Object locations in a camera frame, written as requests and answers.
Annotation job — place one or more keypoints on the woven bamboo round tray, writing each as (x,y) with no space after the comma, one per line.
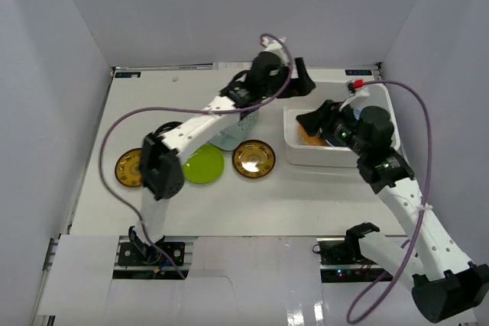
(315,141)

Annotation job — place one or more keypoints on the pale blue rectangular divided plate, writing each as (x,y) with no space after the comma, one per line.
(231,137)

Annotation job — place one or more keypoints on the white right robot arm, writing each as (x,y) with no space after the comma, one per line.
(442,278)

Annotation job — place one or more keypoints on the right blue table label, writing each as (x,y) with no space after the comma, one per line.
(358,72)

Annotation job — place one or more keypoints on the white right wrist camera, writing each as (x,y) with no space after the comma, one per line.
(358,92)

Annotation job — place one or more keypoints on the white paper sheet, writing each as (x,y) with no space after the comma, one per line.
(232,65)

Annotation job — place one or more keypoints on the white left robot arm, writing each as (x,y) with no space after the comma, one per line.
(164,154)

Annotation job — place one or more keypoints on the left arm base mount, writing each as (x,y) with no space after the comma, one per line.
(136,260)

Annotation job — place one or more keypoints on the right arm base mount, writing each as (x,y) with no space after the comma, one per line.
(338,265)

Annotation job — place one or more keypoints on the blue table label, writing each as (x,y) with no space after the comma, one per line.
(358,72)
(127,75)

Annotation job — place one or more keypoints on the left blue table label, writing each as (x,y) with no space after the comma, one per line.
(127,75)

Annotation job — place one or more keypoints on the black round plate near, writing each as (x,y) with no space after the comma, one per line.
(169,126)

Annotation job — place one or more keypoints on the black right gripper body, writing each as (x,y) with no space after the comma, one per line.
(341,127)

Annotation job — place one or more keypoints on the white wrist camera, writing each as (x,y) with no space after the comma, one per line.
(276,47)
(358,92)

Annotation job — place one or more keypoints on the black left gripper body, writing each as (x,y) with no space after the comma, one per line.
(296,79)

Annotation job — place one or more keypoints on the white plastic bin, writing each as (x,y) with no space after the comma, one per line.
(299,153)

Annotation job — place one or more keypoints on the light blue round plate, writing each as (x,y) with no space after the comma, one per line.
(357,111)

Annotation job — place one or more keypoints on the yellow patterned plate right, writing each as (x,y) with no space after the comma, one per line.
(253,159)

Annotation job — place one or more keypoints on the yellow patterned plate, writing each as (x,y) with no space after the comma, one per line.
(127,171)
(253,159)

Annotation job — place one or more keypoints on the yellow patterned plate left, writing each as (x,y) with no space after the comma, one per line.
(127,171)

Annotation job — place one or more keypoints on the lime green round plate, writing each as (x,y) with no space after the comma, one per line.
(205,165)

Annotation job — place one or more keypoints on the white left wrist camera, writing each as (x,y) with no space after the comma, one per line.
(276,47)

